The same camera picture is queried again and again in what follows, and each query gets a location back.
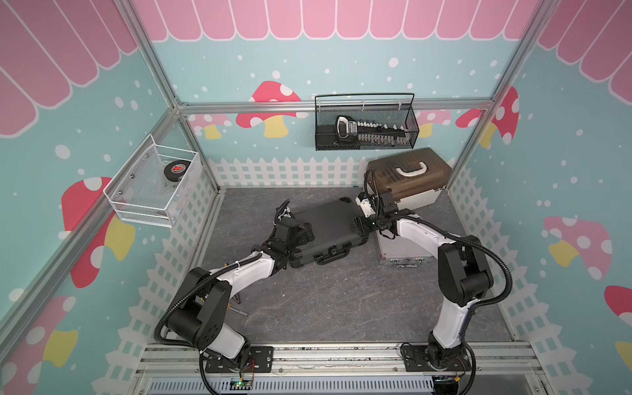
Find socket wrench set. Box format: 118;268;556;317
334;116;411;146

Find silver aluminium poker case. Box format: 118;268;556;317
375;230;433;268

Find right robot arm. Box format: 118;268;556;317
355;192;513;370

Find black plastic poker case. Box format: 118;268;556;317
289;197;370;268

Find yellow handled screwdriver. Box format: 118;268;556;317
228;305;249;317

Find white wire wall basket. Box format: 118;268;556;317
103;135;202;228

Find brown lid storage box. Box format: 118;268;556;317
367;148;452;210

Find green circuit board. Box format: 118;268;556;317
229;377;253;392

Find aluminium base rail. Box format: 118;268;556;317
127;342;554;394

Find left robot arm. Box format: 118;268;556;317
153;217;315;369

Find black wire wall basket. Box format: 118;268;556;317
314;93;420;151

